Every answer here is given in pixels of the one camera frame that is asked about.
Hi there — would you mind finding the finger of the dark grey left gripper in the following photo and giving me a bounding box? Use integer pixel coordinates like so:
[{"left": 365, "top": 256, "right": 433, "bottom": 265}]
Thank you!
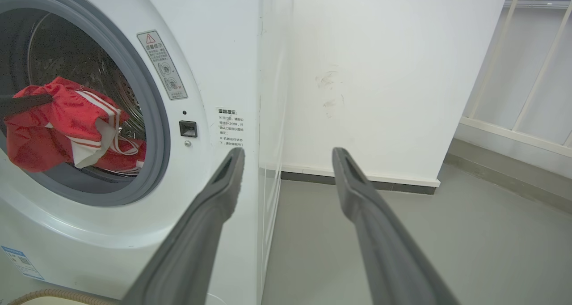
[{"left": 121, "top": 147, "right": 246, "bottom": 305}]

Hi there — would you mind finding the dark grey pointed right gripper left finger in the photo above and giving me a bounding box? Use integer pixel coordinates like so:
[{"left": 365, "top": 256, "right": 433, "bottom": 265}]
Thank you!
[{"left": 0, "top": 93, "right": 54, "bottom": 118}]

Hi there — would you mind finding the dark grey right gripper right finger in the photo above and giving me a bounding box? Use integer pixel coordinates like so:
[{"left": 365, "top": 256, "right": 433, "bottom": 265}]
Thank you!
[{"left": 332, "top": 147, "right": 460, "bottom": 305}]

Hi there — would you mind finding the red white-striped garment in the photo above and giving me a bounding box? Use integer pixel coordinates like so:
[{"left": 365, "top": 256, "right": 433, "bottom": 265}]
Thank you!
[{"left": 4, "top": 76, "right": 147, "bottom": 173}]

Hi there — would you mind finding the white front-load washing machine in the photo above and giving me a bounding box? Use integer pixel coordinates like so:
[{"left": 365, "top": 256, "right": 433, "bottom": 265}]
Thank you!
[{"left": 0, "top": 0, "right": 295, "bottom": 305}]

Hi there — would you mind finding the grey warning sticker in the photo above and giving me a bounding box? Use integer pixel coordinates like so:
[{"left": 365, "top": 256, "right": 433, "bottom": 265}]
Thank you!
[{"left": 137, "top": 30, "right": 188, "bottom": 101}]

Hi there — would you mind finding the blue energy label sticker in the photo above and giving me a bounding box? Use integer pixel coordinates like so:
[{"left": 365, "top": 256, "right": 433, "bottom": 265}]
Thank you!
[{"left": 1, "top": 246, "right": 45, "bottom": 281}]

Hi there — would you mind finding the beige corrugated drain hose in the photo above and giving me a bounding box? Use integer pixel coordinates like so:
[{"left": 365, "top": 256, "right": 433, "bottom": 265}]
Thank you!
[{"left": 7, "top": 289, "right": 118, "bottom": 305}]

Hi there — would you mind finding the white window frame railing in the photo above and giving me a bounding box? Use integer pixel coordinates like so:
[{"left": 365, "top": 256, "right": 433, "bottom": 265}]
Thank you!
[{"left": 459, "top": 0, "right": 572, "bottom": 159}]

